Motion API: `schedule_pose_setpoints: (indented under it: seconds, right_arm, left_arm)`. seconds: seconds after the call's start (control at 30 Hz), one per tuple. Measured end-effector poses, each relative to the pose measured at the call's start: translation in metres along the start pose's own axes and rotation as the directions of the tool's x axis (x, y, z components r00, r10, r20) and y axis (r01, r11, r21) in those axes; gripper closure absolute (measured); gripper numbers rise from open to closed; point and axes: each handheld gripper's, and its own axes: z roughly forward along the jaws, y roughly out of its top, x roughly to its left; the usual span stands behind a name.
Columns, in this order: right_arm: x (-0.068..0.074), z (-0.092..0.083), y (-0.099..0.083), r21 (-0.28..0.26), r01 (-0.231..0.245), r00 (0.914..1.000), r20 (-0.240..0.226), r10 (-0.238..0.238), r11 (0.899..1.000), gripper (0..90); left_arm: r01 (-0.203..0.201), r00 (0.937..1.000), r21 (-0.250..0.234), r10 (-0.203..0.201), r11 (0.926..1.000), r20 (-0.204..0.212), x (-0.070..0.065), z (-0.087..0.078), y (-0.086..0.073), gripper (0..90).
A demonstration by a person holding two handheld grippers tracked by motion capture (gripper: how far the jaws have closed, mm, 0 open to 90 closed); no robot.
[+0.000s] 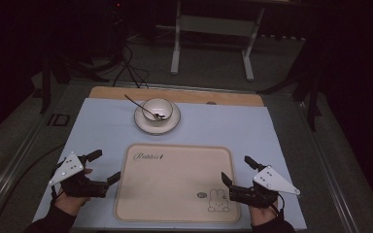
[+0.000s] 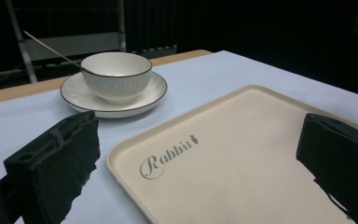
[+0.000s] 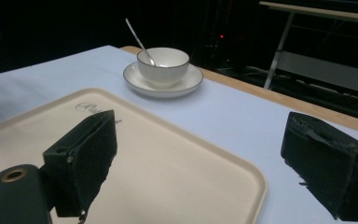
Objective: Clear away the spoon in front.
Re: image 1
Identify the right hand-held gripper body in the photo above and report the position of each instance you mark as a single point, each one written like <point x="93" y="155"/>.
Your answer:
<point x="272" y="181"/>

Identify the person's right hand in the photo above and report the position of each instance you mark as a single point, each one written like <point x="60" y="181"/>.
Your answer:
<point x="263" y="215"/>

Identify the dark metal stand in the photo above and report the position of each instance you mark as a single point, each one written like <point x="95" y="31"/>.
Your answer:
<point x="46" y="87"/>

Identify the person's left hand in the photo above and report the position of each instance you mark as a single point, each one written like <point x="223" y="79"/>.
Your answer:
<point x="69" y="203"/>

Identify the metal spoon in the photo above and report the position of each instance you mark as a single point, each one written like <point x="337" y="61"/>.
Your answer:
<point x="136" y="103"/>

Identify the white metal stand frame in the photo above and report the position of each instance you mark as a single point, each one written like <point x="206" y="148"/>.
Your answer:
<point x="215" y="26"/>

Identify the black equipment with red light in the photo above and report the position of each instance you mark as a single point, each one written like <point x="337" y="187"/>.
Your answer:
<point x="116" y="26"/>

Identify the white saucer with dark rim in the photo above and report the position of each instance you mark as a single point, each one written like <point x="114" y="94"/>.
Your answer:
<point x="172" y="124"/>

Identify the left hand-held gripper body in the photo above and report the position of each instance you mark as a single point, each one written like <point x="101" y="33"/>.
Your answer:
<point x="67" y="167"/>

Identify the white ceramic cup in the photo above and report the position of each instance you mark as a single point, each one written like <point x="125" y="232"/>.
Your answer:
<point x="162" y="105"/>

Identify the beige tray with rabbit drawing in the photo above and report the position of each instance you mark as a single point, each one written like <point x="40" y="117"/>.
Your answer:
<point x="175" y="184"/>

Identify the black tripod stand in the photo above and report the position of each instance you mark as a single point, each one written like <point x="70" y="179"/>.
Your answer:
<point x="312" y="103"/>

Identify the light blue table mat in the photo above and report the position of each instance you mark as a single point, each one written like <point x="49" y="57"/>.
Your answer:
<point x="239" y="136"/>

